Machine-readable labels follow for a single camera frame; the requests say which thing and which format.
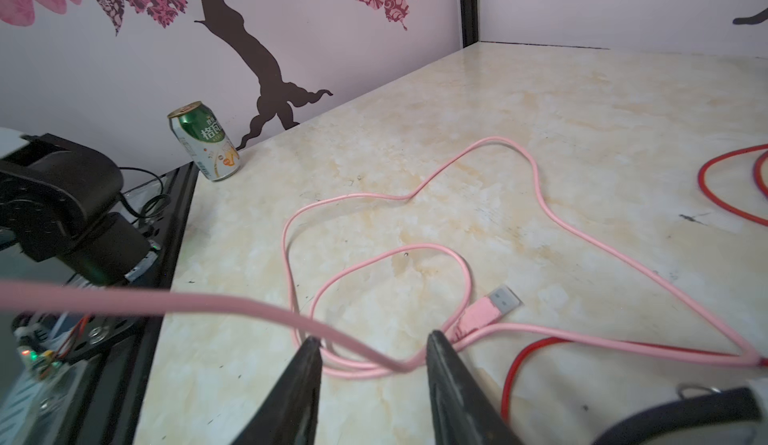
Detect pink headphone cable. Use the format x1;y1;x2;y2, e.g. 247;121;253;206
0;136;766;381

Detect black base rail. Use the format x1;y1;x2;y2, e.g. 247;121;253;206
0;161;200;445

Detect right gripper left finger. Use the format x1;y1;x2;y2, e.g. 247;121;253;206
232;337;323;445

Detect orange red headphone cable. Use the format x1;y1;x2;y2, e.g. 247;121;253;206
500;143;768;423

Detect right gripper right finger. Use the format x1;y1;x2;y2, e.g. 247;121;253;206
426;330;521;445

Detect white black headphones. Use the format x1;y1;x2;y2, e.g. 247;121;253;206
595;377;767;444

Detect green drink can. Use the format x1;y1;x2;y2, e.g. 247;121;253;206
167;101;241;181

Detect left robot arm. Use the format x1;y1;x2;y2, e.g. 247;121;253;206
1;134;158;285

